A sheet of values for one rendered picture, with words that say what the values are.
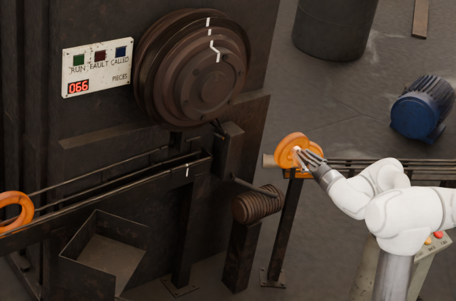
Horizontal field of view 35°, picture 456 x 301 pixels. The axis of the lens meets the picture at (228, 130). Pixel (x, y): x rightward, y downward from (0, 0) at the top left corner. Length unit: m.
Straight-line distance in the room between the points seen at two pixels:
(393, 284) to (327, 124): 2.62
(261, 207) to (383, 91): 2.37
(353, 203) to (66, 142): 1.04
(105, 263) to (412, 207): 1.09
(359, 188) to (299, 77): 2.59
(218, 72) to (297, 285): 1.30
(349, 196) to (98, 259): 0.91
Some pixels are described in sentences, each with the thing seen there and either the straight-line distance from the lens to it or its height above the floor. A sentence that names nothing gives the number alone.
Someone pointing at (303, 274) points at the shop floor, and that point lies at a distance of 3.54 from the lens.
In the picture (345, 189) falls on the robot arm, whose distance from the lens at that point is 2.63.
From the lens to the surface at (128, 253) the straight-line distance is 2.60.
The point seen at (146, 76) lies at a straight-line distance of 2.49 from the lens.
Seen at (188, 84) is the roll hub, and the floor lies 1.15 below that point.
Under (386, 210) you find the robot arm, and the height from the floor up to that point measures 1.20.
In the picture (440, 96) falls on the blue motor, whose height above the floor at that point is 0.30.
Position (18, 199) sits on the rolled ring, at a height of 0.77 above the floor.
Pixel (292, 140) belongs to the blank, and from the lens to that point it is 2.78.
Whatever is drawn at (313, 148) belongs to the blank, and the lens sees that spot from 2.99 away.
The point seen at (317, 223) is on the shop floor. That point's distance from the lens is 3.85.
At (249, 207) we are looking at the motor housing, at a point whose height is 0.51.
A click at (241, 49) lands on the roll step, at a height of 1.20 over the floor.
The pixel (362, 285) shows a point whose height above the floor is 0.27.
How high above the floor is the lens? 2.39
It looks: 33 degrees down
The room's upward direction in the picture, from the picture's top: 10 degrees clockwise
